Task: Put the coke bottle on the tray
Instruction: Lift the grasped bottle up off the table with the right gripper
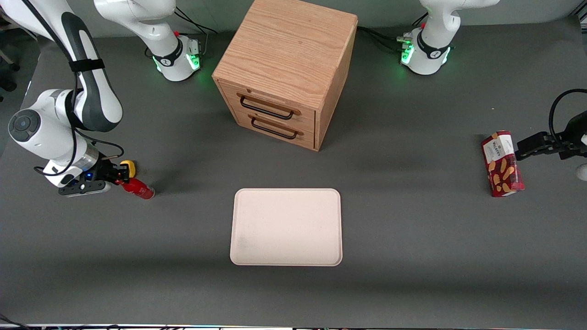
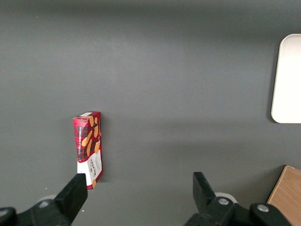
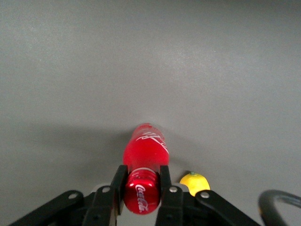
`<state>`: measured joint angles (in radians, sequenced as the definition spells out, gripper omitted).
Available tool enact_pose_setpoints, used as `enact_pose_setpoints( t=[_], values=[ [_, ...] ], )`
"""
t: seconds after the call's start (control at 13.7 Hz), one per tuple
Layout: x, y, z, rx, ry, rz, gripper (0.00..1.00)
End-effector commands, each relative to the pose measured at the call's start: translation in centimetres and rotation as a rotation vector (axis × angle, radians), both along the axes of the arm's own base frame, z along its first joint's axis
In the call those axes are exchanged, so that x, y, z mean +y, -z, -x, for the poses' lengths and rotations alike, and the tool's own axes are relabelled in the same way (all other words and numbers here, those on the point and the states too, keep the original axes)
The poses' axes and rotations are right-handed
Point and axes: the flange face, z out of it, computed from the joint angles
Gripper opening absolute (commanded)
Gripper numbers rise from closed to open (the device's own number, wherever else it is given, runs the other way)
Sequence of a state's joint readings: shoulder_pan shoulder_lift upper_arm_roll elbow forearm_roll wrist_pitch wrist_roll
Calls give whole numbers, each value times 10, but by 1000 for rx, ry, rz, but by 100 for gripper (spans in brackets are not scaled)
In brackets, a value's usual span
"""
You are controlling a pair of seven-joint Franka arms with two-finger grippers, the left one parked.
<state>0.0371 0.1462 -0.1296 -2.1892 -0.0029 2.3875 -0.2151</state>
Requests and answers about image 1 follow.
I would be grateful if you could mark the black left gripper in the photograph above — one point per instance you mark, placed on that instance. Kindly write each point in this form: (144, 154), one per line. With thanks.
(557, 144)

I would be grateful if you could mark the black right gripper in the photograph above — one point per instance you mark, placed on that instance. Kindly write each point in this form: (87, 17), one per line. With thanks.
(106, 172)

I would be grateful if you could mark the red coke bottle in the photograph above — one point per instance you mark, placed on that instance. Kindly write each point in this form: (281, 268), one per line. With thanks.
(139, 188)

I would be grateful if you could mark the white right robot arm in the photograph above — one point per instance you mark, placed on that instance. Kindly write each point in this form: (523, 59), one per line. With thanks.
(46, 133)

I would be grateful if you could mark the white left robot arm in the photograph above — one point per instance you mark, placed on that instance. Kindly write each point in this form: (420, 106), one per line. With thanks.
(433, 41)

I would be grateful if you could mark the cream rectangular tray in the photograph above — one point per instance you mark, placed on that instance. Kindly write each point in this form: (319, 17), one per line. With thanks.
(286, 227)

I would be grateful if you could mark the yellow toy lemon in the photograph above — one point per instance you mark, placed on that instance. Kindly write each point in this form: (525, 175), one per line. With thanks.
(132, 168)

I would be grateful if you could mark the red cookie box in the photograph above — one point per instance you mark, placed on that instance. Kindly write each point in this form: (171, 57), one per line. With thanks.
(502, 165)

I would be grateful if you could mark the black office chair base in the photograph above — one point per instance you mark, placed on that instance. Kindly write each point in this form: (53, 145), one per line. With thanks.
(7, 78)

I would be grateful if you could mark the oak wooden drawer cabinet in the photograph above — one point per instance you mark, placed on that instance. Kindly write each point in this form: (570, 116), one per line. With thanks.
(284, 50)

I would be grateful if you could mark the aluminium frame rail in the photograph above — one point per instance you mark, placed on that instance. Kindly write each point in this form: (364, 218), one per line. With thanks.
(582, 18)

